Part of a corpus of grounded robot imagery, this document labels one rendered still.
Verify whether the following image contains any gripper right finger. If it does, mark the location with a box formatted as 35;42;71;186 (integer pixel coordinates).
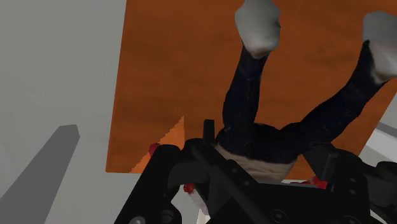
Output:
303;143;397;224

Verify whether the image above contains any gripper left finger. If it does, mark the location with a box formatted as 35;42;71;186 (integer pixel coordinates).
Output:
114;119;258;224

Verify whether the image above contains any orange-brown wooden table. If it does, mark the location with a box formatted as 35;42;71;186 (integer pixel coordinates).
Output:
105;0;397;181

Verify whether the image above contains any doll with dark trousers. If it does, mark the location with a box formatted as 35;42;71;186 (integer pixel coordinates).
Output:
148;0;397;224

